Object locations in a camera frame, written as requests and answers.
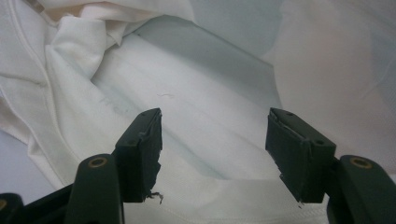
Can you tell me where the tote bag with orange and teal spots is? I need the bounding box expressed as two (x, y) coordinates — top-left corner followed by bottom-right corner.
(0, 0), (396, 224)

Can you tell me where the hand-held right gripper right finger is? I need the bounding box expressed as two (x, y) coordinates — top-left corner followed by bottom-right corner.
(264, 106), (338, 204)

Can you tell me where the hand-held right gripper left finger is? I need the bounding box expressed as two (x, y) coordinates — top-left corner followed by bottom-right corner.
(111, 107), (164, 203)

